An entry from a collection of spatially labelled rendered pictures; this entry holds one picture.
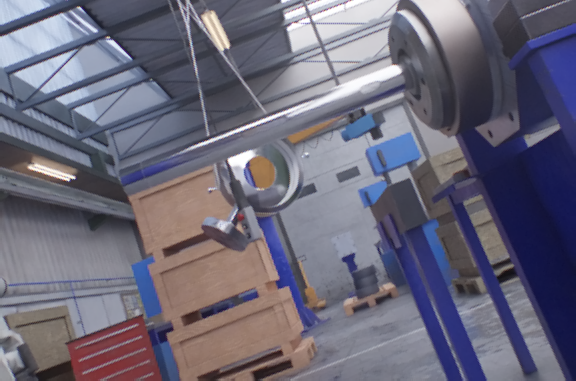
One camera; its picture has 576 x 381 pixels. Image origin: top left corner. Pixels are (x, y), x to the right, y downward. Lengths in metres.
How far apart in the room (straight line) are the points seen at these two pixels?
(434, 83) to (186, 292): 4.46
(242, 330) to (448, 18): 4.40
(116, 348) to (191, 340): 0.73
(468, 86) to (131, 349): 4.90
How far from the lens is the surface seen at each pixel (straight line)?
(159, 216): 5.67
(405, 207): 1.70
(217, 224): 2.23
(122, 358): 5.84
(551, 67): 1.19
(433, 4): 1.39
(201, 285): 5.52
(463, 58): 1.34
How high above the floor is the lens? 0.71
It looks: 12 degrees up
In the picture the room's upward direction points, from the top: 21 degrees counter-clockwise
